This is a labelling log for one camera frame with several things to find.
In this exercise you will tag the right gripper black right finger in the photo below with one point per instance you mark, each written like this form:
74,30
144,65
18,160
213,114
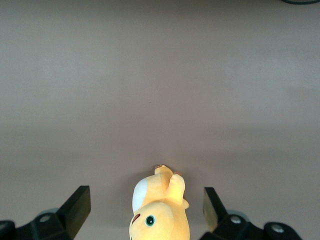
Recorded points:
225,225

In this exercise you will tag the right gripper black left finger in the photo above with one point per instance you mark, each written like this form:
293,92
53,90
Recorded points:
70,215

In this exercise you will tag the yellow plush toy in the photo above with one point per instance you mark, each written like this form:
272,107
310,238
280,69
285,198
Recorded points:
160,215

